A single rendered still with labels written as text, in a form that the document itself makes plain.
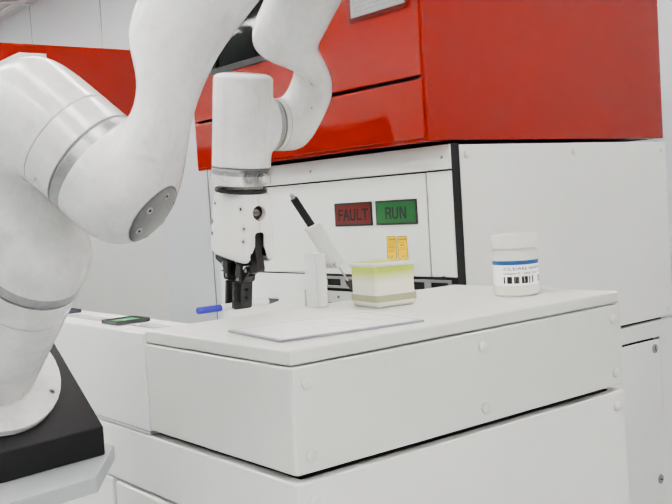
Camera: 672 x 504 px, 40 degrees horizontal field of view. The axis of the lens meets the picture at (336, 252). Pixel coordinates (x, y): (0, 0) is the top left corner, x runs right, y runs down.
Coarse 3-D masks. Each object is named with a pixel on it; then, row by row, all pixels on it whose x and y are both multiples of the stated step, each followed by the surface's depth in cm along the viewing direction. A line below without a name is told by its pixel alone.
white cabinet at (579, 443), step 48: (480, 432) 123; (528, 432) 128; (576, 432) 135; (624, 432) 143; (144, 480) 134; (192, 480) 123; (240, 480) 113; (288, 480) 106; (336, 480) 107; (384, 480) 112; (432, 480) 117; (480, 480) 122; (528, 480) 128; (576, 480) 135; (624, 480) 143
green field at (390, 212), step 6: (378, 204) 183; (384, 204) 182; (390, 204) 181; (396, 204) 179; (402, 204) 178; (408, 204) 177; (414, 204) 175; (378, 210) 183; (384, 210) 182; (390, 210) 181; (396, 210) 179; (402, 210) 178; (408, 210) 177; (414, 210) 175; (378, 216) 184; (384, 216) 182; (390, 216) 181; (396, 216) 179; (402, 216) 178; (408, 216) 177; (414, 216) 176; (378, 222) 184; (384, 222) 182; (390, 222) 181; (396, 222) 180
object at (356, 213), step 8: (336, 208) 194; (344, 208) 192; (352, 208) 190; (360, 208) 188; (368, 208) 186; (336, 216) 194; (344, 216) 192; (352, 216) 190; (360, 216) 188; (368, 216) 186; (336, 224) 194
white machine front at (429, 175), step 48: (288, 192) 207; (336, 192) 194; (384, 192) 182; (432, 192) 172; (288, 240) 208; (336, 240) 195; (384, 240) 183; (432, 240) 173; (288, 288) 210; (336, 288) 197
